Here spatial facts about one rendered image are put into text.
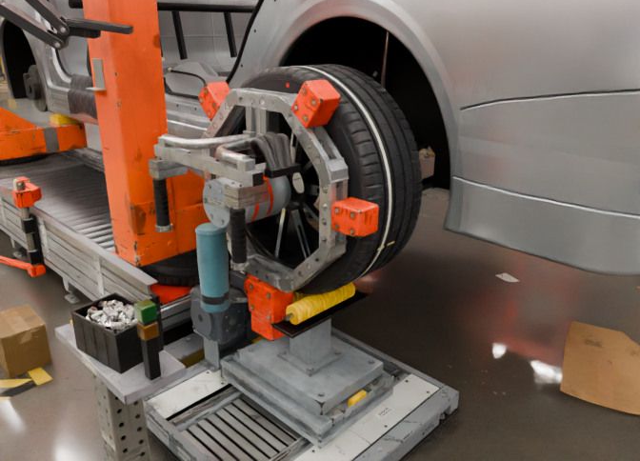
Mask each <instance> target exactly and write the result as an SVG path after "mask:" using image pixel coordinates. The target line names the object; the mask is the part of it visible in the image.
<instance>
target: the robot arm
mask: <svg viewBox="0 0 640 461"><path fill-rule="evenodd" d="M25 1H26V2H27V3H28V4H29V5H30V6H32V7H33V8H34V9H35V10H36V11H37V12H38V13H39V14H40V15H41V16H42V17H43V18H44V19H45V20H46V21H47V22H49V23H50V24H51V25H52V26H53V27H54V28H55V29H56V30H57V32H55V31H53V30H51V29H50V28H48V27H46V26H45V25H43V24H41V23H40V22H38V21H37V20H35V19H33V18H32V17H30V16H29V15H27V14H25V13H24V12H22V11H20V10H19V9H18V8H16V7H14V6H13V5H11V4H9V3H7V2H4V1H2V0H0V16H2V17H4V18H5V19H7V20H9V21H10V22H12V23H13V24H14V25H16V26H17V27H19V28H21V29H22V30H25V31H26V32H28V33H30V34H31V35H33V36H35V37H36V38H38V39H39V40H41V41H43V42H44V43H46V44H48V45H49V46H51V47H53V48H54V49H56V50H61V49H64V48H66V47H67V46H68V45H69V41H70V37H71V36H78V37H85V38H91V39H95V38H99V37H101V30H102V31H109V32H116V33H123V34H131V33H133V26H129V25H122V24H115V23H110V22H103V21H96V20H90V19H84V18H77V17H71V18H67V19H66V18H65V17H64V16H63V15H62V14H61V13H60V12H59V11H58V10H57V9H56V8H55V7H54V6H53V5H52V4H51V3H50V2H49V1H47V0H25Z"/></svg>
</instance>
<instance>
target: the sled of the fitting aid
mask: <svg viewBox="0 0 640 461"><path fill-rule="evenodd" d="M263 338H265V337H264V336H260V337H258V338H256V339H254V340H252V343H251V344H253V343H255V342H257V341H259V340H261V339H263ZM251 344H250V345H251ZM248 346H249V345H248ZM246 347H247V346H246ZM244 348H245V347H244ZM242 349H243V348H240V349H238V350H237V351H235V352H233V353H231V354H229V355H227V356H225V357H223V358H221V359H220V368H221V377H223V378H224V379H225V380H227V381H228V382H229V383H231V384H232V385H233V386H234V387H235V388H237V389H238V390H240V391H241V392H242V393H244V394H245V395H247V396H248V397H249V398H251V399H252V400H253V401H255V402H256V403H258V404H259V405H260V406H262V407H263V408H264V409H266V410H267V411H269V412H270V413H272V414H273V415H274V416H276V417H277V418H278V419H280V420H281V421H283V422H284V423H285V424H287V425H288V426H289V427H291V428H292V429H293V430H295V431H297V432H298V433H299V434H301V435H302V436H303V437H305V438H306V439H308V440H309V441H310V442H311V443H312V444H313V445H315V446H316V447H318V448H319V449H321V448H323V447H324V446H325V445H327V444H328V443H329V442H330V441H331V440H332V439H334V438H335V437H336V436H338V435H339V434H340V433H342V432H343V431H345V430H346V429H347V428H349V427H350V426H351V425H353V424H354V423H355V422H357V421H358V420H359V419H361V418H362V417H363V416H365V415H366V414H367V413H369V412H370V411H372V410H373V409H374V408H376V407H377V406H378V405H380V404H381V403H382V402H384V401H385V400H386V399H387V398H389V397H390V396H391V395H392V394H393V380H394V376H393V375H391V374H389V373H388V372H386V371H383V373H382V374H381V375H379V376H378V377H376V378H375V379H373V380H372V381H371V382H369V383H368V384H367V385H366V386H364V387H363V388H362V389H360V390H359V391H357V392H355V393H354V394H352V395H351V396H350V397H348V398H347V399H345V400H344V401H342V402H341V403H340V404H338V405H337V406H335V407H334V408H332V409H331V410H329V411H328V412H326V413H325V414H323V415H320V414H318V413H317V412H315V411H313V410H312V409H311V408H309V407H308V406H306V405H305V404H303V403H302V402H300V401H299V400H297V399H296V398H294V397H293V396H291V395H290V394H288V393H287V392H285V391H283V390H282V389H280V388H279V387H277V386H276V385H274V384H273V383H271V381H269V380H268V379H266V378H265V377H263V376H262V375H260V374H259V373H257V372H256V371H254V370H253V369H251V368H250V367H248V366H247V365H245V364H244V363H242V362H241V361H240V353H239V351H240V350H242Z"/></svg>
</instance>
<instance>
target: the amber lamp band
mask: <svg viewBox="0 0 640 461"><path fill-rule="evenodd" d="M136 328H137V335H138V336H139V337H140V338H141V339H143V340H144V341H149V340H151V339H153V338H155V337H157V336H159V328H158V323H157V322H156V321H155V323H152V324H150V325H147V326H146V327H144V326H143V325H141V324H140V323H139V322H137V323H136Z"/></svg>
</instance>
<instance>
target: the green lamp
mask: <svg viewBox="0 0 640 461"><path fill-rule="evenodd" d="M134 312H135V318H136V319H138V320H139V321H140V322H142V323H147V322H149V321H151V320H153V319H156V318H157V309H156V304H154V303H153V302H151V301H150V300H149V299H147V300H144V301H141V302H138V303H136V304H134Z"/></svg>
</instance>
